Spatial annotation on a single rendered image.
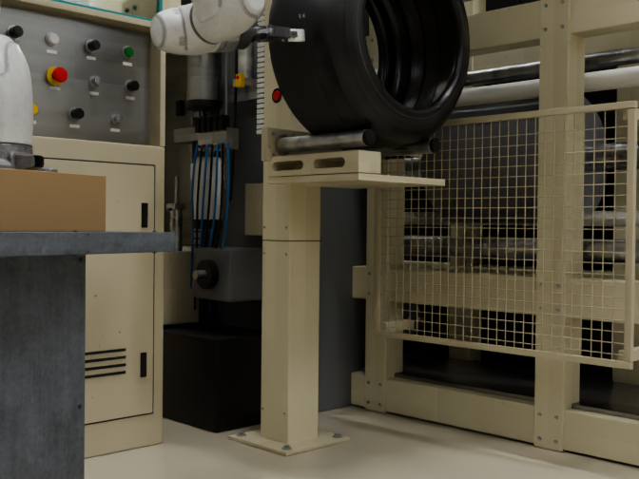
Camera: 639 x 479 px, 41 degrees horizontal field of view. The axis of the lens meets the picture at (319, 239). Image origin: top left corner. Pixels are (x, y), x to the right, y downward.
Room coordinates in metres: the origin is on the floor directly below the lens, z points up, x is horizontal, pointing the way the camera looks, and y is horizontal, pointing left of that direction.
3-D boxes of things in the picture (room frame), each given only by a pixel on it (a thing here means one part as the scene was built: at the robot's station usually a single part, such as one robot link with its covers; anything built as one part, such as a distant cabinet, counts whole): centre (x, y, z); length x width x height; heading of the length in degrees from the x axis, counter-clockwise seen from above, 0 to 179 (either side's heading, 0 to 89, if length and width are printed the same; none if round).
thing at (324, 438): (2.63, 0.09, 0.01); 0.27 x 0.27 x 0.02; 44
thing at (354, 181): (2.46, -0.11, 0.80); 0.37 x 0.36 x 0.02; 134
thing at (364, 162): (2.36, -0.01, 0.84); 0.36 x 0.09 x 0.06; 44
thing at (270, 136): (2.58, 0.02, 0.90); 0.40 x 0.03 x 0.10; 134
